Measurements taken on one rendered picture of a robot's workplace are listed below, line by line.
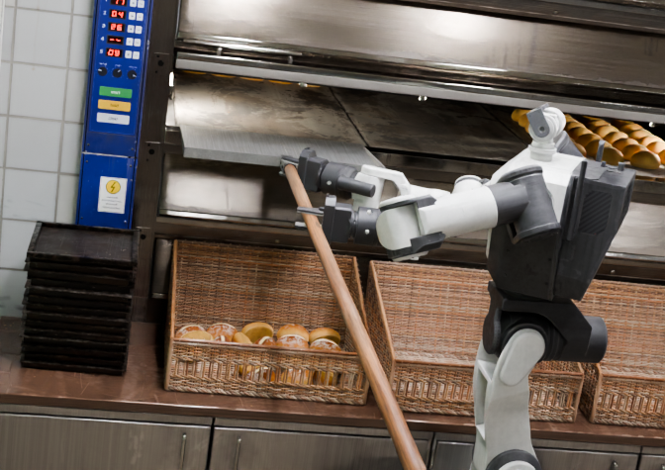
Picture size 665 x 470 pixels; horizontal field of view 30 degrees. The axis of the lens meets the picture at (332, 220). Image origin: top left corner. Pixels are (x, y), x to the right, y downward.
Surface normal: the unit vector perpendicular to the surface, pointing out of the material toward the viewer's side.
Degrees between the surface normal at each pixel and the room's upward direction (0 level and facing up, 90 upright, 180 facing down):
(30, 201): 90
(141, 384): 0
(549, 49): 70
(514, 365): 90
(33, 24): 90
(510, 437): 90
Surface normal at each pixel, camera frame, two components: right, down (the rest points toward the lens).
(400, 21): 0.18, -0.04
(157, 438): 0.14, 0.30
